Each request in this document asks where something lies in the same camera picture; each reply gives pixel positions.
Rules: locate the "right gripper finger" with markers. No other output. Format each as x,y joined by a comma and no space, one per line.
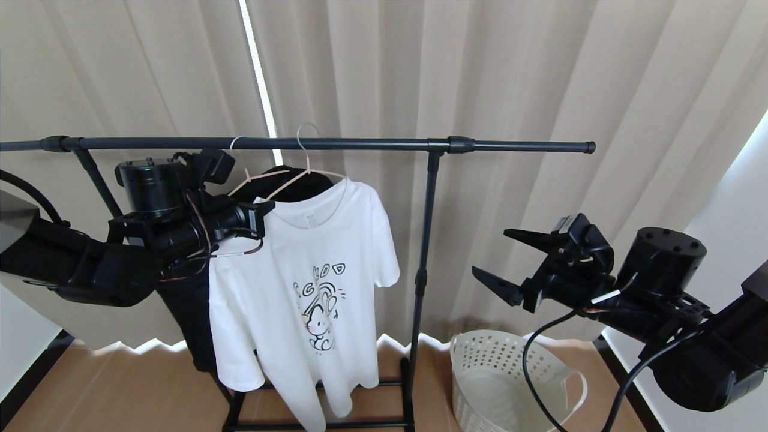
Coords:
504,291
534,240

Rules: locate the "pink clothes hanger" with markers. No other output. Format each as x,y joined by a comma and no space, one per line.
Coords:
247,174
307,162

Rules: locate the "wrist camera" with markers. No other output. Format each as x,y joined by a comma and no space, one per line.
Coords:
213,168
585,240

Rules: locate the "black clothes rack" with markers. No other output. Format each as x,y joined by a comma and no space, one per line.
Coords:
360,144

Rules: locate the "white garment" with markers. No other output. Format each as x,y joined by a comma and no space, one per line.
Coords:
270,312

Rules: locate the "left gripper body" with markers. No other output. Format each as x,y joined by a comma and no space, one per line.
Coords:
222,225

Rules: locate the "beige curtain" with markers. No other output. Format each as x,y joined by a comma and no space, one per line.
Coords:
510,72

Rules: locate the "white laundry basket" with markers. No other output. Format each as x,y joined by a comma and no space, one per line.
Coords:
480,360

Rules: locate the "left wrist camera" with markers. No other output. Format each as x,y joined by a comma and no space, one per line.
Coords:
213,168

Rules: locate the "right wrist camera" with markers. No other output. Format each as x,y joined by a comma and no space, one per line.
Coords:
585,240

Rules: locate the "black shorts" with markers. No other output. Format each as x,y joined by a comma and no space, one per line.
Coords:
192,324

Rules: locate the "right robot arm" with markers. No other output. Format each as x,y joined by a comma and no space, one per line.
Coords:
708,366

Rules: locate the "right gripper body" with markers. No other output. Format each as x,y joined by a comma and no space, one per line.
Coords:
576,285

